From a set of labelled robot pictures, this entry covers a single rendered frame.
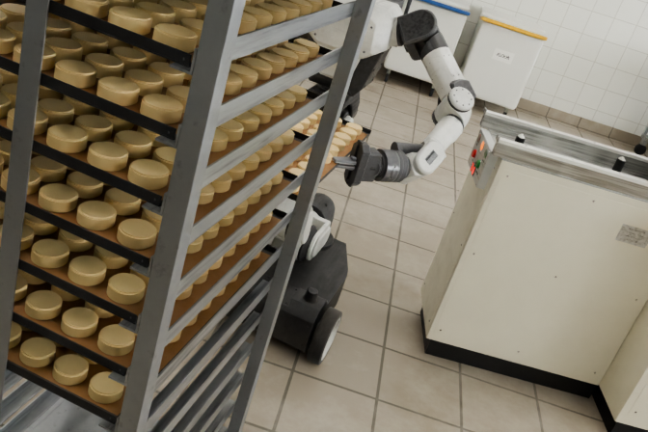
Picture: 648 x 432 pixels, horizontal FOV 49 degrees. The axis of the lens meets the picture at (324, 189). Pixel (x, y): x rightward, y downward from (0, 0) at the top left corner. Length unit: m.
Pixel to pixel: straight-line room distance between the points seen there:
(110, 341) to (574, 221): 1.83
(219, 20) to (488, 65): 5.33
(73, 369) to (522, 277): 1.82
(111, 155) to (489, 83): 5.29
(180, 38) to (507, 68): 5.31
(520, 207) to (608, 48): 4.44
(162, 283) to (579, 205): 1.84
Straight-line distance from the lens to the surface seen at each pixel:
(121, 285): 1.01
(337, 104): 1.39
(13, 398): 1.77
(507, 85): 6.09
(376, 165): 1.87
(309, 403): 2.39
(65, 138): 0.96
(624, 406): 2.81
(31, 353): 1.17
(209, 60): 0.79
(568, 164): 2.48
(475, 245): 2.54
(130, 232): 0.95
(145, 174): 0.91
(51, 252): 1.06
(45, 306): 1.11
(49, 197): 1.01
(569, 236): 2.59
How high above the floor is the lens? 1.56
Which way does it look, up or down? 24 degrees down
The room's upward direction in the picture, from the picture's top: 18 degrees clockwise
